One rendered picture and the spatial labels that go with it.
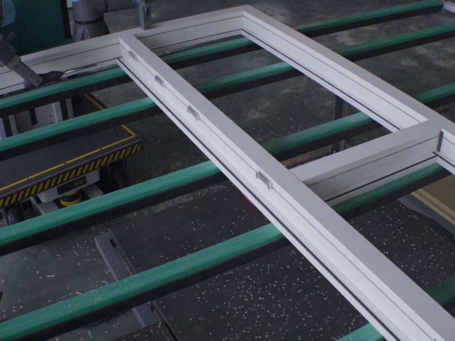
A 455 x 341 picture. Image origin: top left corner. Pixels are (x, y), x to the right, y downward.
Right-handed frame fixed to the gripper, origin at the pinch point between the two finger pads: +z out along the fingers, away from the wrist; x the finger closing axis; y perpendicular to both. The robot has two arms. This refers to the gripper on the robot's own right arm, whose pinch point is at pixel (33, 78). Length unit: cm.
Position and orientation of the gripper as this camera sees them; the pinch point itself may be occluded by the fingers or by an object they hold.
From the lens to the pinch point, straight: 156.9
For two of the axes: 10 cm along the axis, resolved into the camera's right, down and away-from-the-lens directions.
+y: 5.6, -8.0, 1.9
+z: 7.0, 5.9, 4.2
